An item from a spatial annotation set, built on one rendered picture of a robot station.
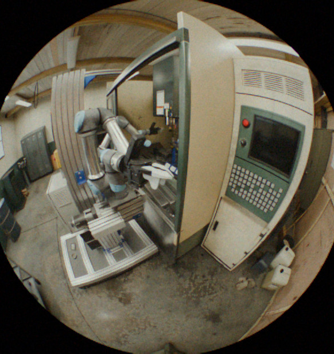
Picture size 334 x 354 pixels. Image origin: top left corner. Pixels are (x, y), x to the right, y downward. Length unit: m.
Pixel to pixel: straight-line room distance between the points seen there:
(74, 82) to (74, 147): 0.47
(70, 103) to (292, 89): 1.35
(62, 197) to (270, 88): 1.55
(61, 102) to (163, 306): 2.04
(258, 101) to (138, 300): 2.07
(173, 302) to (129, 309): 0.51
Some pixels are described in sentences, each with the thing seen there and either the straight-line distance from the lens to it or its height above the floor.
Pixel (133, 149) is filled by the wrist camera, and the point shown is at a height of 1.51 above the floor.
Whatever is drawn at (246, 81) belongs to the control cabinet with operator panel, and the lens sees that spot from 0.93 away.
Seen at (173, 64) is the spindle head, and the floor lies 2.20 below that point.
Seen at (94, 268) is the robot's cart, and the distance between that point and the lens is 1.68.
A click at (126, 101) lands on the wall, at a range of 2.58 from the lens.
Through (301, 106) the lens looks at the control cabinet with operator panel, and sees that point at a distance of 0.85.
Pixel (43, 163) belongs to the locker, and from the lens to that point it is 5.75.
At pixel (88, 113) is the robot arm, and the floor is 1.66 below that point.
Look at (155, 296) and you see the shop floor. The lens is 1.63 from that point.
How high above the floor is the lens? 1.62
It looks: 30 degrees down
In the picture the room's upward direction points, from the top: straight up
